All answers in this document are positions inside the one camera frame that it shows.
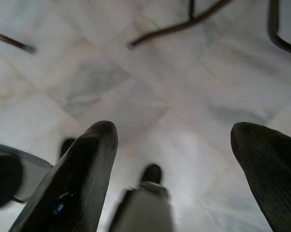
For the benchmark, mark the robot right leg grey black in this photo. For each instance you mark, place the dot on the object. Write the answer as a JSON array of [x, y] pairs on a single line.
[[148, 207]]

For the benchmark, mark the robot leg grey black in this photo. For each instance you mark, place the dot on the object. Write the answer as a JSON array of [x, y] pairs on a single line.
[[148, 207], [5, 178]]

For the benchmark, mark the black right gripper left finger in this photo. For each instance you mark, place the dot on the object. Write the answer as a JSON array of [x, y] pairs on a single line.
[[77, 183]]

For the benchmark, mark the dark thin chair leg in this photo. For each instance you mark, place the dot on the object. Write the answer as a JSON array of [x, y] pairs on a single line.
[[12, 41]]

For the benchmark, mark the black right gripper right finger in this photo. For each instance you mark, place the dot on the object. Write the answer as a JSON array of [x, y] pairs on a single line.
[[276, 169]]

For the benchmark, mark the dark metal chair base frame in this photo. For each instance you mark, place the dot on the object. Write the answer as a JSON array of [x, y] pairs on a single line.
[[174, 27]]

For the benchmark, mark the robot left leg grey black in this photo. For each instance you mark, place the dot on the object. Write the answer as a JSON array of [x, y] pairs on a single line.
[[5, 178]]

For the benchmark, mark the dark thick furniture leg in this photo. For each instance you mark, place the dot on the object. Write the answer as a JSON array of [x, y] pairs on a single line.
[[273, 24]]

